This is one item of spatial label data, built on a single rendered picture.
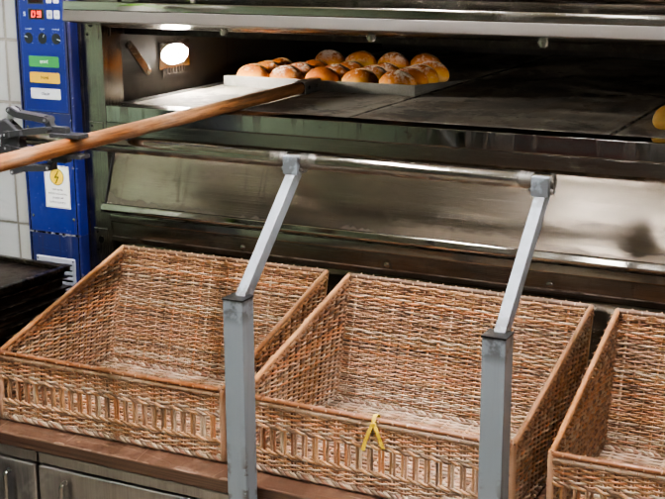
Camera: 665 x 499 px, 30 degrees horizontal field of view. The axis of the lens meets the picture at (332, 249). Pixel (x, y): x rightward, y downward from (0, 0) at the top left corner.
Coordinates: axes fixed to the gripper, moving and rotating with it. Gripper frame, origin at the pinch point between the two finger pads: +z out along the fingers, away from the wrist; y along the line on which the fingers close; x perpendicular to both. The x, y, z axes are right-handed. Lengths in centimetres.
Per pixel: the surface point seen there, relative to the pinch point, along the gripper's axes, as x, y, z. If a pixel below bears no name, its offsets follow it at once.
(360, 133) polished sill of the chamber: -55, 3, 34
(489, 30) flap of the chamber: -40, -20, 67
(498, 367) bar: 5, 29, 86
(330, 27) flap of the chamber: -40, -20, 34
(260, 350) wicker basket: -21, 43, 28
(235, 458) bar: 5, 54, 37
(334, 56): -150, -3, -19
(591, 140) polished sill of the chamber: -55, 1, 84
